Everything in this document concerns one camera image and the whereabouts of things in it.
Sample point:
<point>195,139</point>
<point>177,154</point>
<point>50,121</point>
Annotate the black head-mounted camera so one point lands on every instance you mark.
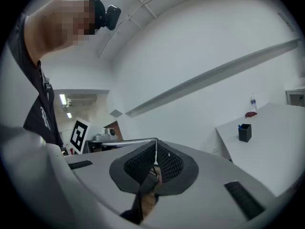
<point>112,17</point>

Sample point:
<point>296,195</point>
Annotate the grey wall plate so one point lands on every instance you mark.
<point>116,113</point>

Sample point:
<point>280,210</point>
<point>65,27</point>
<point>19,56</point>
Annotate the white ceiling conduit pipe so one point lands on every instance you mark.
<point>119,27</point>

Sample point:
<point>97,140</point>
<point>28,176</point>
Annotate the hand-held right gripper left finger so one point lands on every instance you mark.
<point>95,170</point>

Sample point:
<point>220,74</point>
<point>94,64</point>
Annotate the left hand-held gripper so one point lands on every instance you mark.
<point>79,135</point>

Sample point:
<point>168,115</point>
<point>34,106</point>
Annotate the person's head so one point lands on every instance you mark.
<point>52,27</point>

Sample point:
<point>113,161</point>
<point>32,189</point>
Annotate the fluorescent tube light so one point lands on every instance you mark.
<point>69,115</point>
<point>62,99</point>

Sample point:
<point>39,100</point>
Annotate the clear water bottle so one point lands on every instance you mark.
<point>253,104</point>

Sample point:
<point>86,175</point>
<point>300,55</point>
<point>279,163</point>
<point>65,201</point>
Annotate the crumpled brown cloth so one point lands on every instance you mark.
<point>250,114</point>

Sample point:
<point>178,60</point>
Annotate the black square pad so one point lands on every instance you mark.
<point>245,133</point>

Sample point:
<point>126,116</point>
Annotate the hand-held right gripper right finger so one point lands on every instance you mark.
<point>214,175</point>

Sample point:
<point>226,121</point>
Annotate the grey wall trunking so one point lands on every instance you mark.
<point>214,74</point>

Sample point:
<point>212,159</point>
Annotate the brown wooden door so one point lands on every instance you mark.
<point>116,128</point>

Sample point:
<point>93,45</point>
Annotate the black shirt white print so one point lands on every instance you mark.
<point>40,118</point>

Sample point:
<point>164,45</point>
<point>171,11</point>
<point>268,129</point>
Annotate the black metal-framed cart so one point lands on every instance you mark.
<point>128,142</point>

